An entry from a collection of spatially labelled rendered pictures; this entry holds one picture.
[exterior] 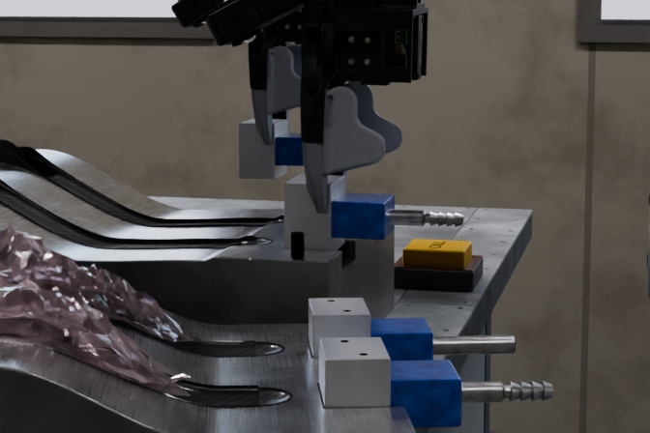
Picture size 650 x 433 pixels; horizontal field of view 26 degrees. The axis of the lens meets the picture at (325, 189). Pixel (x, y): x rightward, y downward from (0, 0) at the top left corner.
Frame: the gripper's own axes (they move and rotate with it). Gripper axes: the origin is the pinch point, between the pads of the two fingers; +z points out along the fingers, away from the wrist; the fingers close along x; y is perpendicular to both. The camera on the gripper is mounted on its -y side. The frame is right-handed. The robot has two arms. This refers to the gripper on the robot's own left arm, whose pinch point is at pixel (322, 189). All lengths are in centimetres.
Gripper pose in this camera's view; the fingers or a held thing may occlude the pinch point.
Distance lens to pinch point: 106.4
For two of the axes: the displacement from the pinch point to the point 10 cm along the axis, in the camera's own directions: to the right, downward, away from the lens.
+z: -0.2, 9.9, 1.6
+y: 9.7, 0.5, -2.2
